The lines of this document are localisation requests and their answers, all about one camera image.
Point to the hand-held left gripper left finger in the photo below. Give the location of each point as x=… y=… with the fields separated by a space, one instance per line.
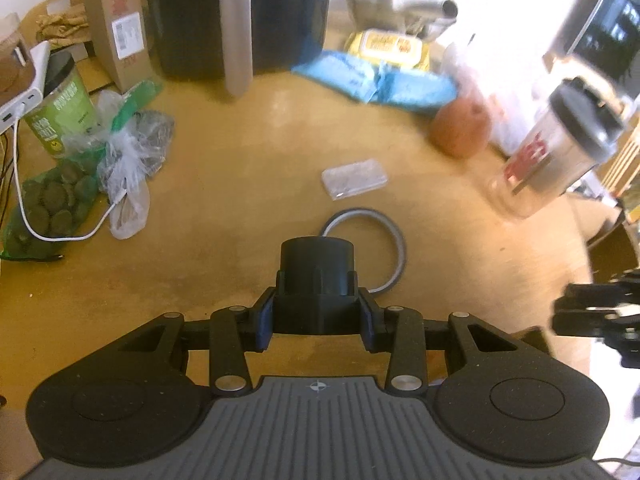
x=263 y=332

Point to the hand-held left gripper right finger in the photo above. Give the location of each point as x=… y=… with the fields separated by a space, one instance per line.
x=369 y=332

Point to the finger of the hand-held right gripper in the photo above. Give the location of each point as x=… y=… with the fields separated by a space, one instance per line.
x=587 y=295
x=580 y=322

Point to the black printed plastic part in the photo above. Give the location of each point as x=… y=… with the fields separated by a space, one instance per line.
x=315 y=290

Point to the wooden slatted furniture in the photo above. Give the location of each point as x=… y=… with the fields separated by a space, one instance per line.
x=625 y=165

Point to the clear shaker bottle grey lid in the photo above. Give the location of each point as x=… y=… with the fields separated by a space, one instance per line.
x=545 y=165

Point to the clear plastic card case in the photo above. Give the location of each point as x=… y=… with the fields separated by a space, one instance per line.
x=355 y=179

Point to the white plastic bag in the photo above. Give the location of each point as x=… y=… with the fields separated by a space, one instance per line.
x=505 y=110

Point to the red apple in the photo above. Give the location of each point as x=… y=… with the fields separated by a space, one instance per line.
x=460 y=127

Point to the crumpled clear plastic bag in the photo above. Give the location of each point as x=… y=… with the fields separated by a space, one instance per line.
x=132 y=160

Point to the light blue wet wipes pack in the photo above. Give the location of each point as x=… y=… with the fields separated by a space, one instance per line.
x=417 y=90
x=340 y=72

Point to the green net bag of avocados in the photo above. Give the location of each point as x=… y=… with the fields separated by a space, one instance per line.
x=45 y=205

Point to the dark monitor screen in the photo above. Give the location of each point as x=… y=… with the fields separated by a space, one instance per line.
x=607 y=15

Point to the yellow wet wipes pack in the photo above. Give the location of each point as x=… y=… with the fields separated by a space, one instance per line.
x=387 y=47

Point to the green can black lid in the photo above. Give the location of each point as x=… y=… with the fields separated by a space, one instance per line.
x=62 y=110

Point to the white power bank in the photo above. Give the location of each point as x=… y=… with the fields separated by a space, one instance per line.
x=22 y=95

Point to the tall brown cardboard box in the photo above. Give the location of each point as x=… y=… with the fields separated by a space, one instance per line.
x=115 y=20

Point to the brown cardboard packing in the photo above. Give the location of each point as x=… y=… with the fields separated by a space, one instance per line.
x=62 y=22

